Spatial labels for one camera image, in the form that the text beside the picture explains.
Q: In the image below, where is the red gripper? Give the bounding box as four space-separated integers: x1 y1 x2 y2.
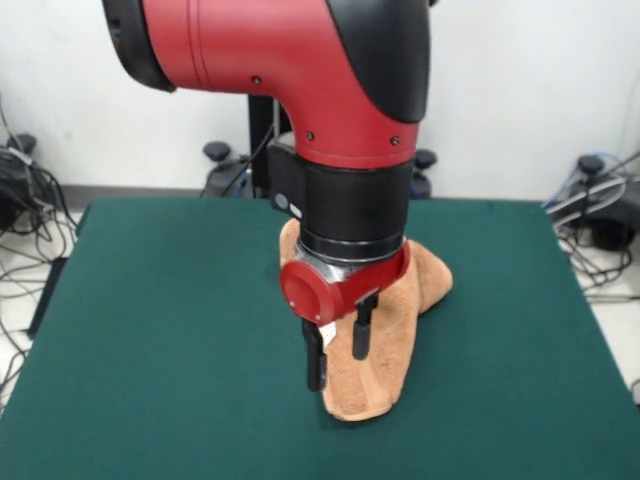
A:
278 243 414 393

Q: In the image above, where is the tan terry towel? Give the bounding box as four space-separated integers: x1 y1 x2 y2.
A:
278 219 455 422

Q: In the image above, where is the dark green table cloth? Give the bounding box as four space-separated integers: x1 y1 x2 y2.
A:
0 198 640 480

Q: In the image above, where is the dark grey stand base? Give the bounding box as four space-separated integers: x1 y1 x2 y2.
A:
547 154 640 251
0 147 36 231

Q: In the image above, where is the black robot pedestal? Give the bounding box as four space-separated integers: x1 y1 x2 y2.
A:
199 92 296 201

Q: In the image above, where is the black cable tangle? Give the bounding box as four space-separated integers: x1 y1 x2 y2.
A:
544 149 640 406
0 94 79 416

